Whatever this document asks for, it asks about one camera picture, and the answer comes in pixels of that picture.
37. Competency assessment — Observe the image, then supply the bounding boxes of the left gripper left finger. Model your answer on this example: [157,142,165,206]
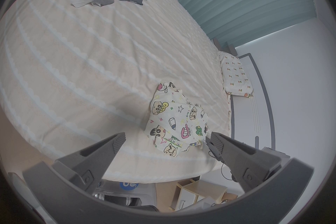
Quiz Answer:
[54,132,127,195]

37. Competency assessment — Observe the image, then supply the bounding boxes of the grey bedside table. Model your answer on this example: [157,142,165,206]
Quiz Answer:
[213,38,239,57]

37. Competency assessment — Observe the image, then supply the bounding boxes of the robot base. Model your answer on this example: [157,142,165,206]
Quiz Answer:
[92,180,158,212]

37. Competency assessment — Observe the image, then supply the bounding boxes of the pale wooden cabinet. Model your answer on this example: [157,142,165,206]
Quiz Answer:
[169,178,237,213]

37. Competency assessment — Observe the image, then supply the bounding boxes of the white printed pillow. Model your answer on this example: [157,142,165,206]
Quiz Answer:
[219,51,254,98]

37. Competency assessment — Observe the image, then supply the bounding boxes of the bed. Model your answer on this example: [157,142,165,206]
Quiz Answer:
[0,0,276,184]

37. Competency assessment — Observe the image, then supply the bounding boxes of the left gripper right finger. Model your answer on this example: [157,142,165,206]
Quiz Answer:
[210,132,282,194]

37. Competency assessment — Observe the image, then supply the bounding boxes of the white printed pyjama top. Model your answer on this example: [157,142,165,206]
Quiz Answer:
[145,82,210,158]

